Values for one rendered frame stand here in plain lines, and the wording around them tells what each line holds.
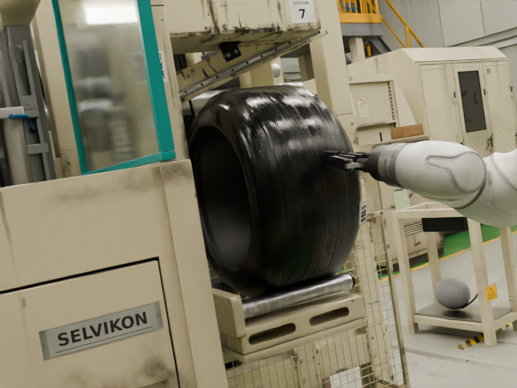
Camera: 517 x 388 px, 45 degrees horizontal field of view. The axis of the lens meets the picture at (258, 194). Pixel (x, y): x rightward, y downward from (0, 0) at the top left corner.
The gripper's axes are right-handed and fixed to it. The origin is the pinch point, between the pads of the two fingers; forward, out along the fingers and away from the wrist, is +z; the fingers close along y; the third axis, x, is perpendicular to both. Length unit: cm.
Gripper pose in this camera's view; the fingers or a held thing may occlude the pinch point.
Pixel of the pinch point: (335, 158)
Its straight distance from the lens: 144.6
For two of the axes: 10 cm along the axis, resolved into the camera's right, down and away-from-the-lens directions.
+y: -8.8, 1.6, -4.5
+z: -4.7, -1.1, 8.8
